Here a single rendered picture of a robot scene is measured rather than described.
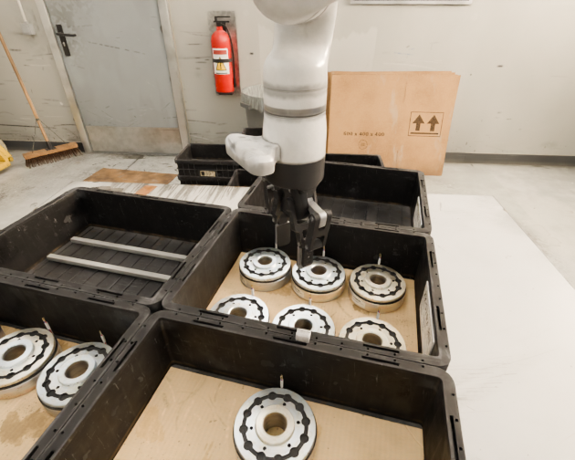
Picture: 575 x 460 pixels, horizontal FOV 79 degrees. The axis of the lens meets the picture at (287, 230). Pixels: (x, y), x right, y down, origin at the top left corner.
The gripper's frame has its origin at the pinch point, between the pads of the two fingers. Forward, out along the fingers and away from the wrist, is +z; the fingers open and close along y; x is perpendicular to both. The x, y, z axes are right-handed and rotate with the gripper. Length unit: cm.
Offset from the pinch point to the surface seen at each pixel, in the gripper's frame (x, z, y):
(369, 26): -196, -11, 209
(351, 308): -11.6, 17.2, -1.6
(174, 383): 20.1, 17.3, -0.2
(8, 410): 40.8, 17.3, 7.3
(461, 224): -74, 30, 18
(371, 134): -190, 68, 185
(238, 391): 12.5, 17.3, -6.0
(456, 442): -2.2, 7.3, -28.1
